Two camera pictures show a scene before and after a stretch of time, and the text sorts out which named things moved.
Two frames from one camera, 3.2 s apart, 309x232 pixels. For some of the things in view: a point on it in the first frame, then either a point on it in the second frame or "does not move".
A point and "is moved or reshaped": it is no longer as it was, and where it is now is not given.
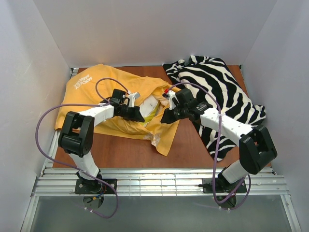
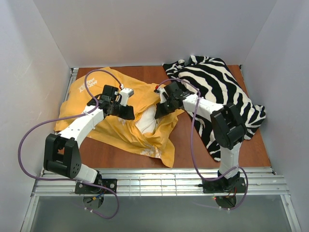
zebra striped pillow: [214, 85] does not move
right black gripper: [174, 113] → [167, 104]
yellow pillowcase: [90, 85] is moved or reshaped
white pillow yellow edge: [148, 108] → [147, 123]
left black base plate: [95, 186] does not move
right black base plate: [222, 186] does not move
